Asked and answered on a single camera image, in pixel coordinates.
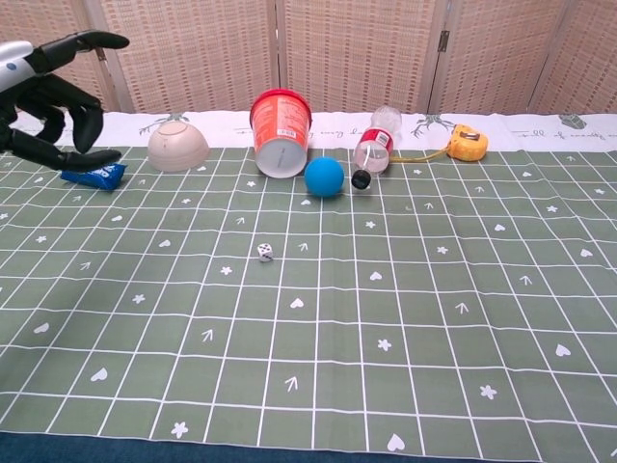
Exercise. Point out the woven folding screen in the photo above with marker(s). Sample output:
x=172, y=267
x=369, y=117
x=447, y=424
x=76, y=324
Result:
x=308, y=53

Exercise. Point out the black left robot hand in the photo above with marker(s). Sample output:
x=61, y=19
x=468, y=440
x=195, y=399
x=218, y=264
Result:
x=45, y=91

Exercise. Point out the clear plastic bottle red label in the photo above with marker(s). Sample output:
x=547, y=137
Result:
x=376, y=145

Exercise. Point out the blue cookie packet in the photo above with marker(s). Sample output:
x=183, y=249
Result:
x=103, y=176

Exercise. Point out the blue ball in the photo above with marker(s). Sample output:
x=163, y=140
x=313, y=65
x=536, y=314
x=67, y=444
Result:
x=324, y=176

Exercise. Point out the green grid tablecloth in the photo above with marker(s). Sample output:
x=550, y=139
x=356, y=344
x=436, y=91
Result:
x=308, y=299

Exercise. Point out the yellow tape measure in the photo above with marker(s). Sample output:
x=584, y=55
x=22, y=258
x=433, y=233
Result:
x=466, y=142

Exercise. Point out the red instant noodle tub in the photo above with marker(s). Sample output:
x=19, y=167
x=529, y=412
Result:
x=281, y=135

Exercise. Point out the beige upturned bowl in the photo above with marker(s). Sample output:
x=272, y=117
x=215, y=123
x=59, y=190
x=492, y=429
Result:
x=176, y=147

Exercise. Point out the white die with red pips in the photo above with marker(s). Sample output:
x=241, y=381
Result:
x=265, y=252

